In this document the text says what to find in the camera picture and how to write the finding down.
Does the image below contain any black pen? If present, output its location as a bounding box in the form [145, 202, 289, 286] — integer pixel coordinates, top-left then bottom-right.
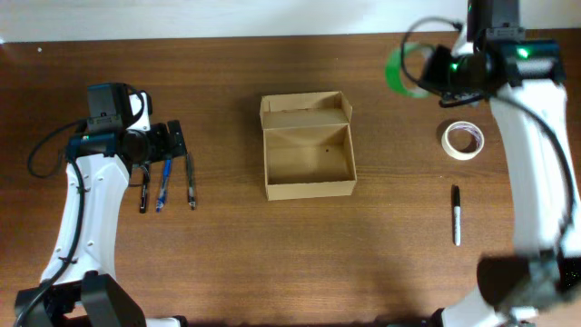
[139, 164, 151, 213]

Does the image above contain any beige masking tape roll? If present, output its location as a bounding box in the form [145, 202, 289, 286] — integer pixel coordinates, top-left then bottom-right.
[441, 121, 485, 161]

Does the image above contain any green tape roll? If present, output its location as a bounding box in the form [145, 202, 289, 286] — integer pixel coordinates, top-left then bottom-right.
[384, 43, 435, 99]

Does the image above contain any black white marker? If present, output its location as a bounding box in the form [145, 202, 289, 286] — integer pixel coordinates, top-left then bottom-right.
[452, 185, 461, 247]

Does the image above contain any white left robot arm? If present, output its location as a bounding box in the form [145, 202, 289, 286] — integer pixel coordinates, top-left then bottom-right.
[15, 118, 188, 326]

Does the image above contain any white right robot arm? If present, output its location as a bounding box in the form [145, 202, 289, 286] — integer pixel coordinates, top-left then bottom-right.
[419, 25, 580, 326]

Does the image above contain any blue pen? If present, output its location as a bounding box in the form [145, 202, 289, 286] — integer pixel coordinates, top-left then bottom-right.
[155, 159, 172, 213]

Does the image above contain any grey clear pen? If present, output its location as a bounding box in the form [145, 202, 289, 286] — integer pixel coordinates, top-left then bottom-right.
[185, 154, 196, 210]

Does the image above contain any open cardboard box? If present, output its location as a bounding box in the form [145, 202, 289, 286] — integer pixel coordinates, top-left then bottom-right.
[260, 91, 358, 201]

